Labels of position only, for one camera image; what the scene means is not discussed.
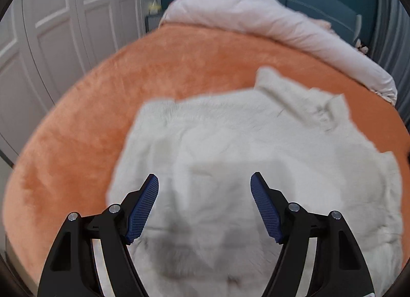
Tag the small plush toy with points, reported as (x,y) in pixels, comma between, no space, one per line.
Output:
(362,48)

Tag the rolled pink duvet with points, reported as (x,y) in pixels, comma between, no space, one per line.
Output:
(271,19)

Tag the white fluffy coat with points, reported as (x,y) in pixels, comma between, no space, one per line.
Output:
(204,235)

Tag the grey striped curtain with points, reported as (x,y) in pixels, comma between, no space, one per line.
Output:
(390,49)

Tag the pink ruffled pillow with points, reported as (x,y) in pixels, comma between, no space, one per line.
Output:
(320,23)

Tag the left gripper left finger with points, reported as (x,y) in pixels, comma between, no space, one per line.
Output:
(71,270)

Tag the orange plush bed cover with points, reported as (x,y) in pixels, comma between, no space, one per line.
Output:
(67,163)

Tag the white panelled wardrobe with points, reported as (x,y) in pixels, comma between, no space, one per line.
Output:
(47,46)

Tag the dark bedside table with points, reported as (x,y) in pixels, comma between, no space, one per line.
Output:
(152,21)

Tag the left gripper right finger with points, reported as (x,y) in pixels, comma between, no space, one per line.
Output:
(339,267)

